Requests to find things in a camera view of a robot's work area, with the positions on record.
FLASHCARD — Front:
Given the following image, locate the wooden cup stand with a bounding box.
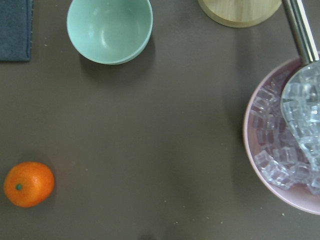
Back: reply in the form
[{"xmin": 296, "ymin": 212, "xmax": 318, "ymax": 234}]
[{"xmin": 198, "ymin": 0, "xmax": 282, "ymax": 28}]

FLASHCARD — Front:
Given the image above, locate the green bowl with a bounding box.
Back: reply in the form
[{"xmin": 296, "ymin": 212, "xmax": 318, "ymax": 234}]
[{"xmin": 66, "ymin": 0, "xmax": 153, "ymax": 65}]

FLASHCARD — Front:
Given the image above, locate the metal ice scoop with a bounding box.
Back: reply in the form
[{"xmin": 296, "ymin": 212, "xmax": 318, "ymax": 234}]
[{"xmin": 280, "ymin": 0, "xmax": 320, "ymax": 171}]

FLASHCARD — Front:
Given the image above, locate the grey folded cloth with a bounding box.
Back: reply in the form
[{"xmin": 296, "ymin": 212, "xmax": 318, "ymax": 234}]
[{"xmin": 0, "ymin": 0, "xmax": 33, "ymax": 62}]

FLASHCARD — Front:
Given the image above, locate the orange mandarin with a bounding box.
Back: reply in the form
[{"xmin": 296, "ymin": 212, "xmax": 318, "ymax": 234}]
[{"xmin": 3, "ymin": 161, "xmax": 55, "ymax": 208}]

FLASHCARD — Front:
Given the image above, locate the pink bowl with ice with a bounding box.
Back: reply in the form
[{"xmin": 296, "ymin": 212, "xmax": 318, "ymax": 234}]
[{"xmin": 243, "ymin": 57, "xmax": 320, "ymax": 215}]

